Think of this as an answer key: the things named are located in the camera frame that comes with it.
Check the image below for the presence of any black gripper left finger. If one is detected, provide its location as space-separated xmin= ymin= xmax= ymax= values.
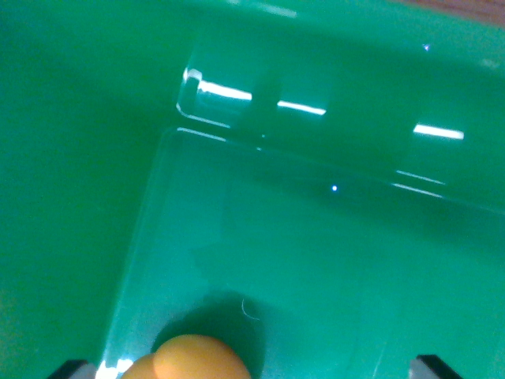
xmin=47 ymin=359 xmax=97 ymax=379

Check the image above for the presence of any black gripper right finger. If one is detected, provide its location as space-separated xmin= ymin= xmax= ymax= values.
xmin=408 ymin=355 xmax=463 ymax=379

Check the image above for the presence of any yellow orange apricot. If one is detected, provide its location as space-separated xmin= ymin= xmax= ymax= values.
xmin=120 ymin=334 xmax=253 ymax=379

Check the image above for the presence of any green plastic bin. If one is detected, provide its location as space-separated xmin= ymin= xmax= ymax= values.
xmin=0 ymin=0 xmax=505 ymax=379

